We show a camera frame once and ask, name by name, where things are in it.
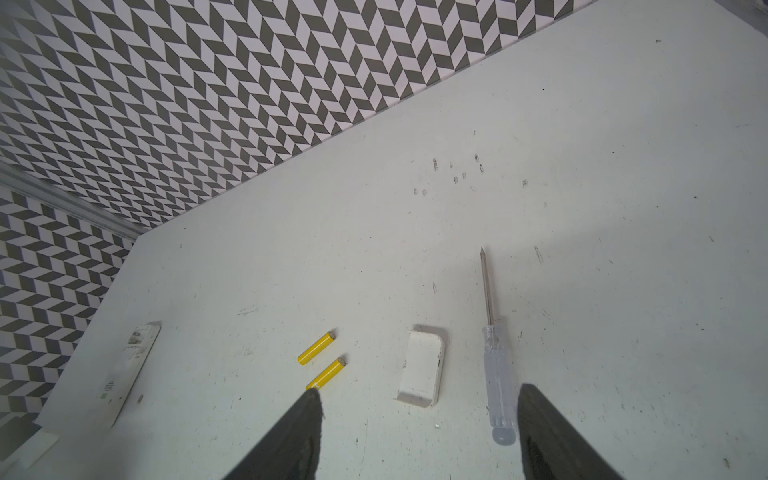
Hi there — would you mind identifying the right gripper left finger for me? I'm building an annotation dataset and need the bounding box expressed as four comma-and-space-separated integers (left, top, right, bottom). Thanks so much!
225, 388, 323, 480

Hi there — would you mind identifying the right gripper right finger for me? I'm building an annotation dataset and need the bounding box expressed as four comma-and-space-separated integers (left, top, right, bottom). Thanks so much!
517, 383, 622, 480

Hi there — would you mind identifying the yellow AAA battery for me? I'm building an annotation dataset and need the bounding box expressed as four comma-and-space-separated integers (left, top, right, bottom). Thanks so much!
306, 357, 346, 390
297, 331, 335, 365

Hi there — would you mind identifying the small silver screwdriver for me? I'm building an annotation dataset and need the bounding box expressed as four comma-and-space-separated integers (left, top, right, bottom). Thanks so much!
480, 248, 517, 446

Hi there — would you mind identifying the white battery cover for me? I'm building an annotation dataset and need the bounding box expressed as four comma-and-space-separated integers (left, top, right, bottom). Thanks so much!
396, 330, 445, 408

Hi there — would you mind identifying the white remote control handled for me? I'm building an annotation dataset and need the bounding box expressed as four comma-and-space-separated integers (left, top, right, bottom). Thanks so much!
97, 322, 162, 428

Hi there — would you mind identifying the white remote with green buttons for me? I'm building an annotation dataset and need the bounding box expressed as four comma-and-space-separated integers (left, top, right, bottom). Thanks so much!
1, 417, 60, 474

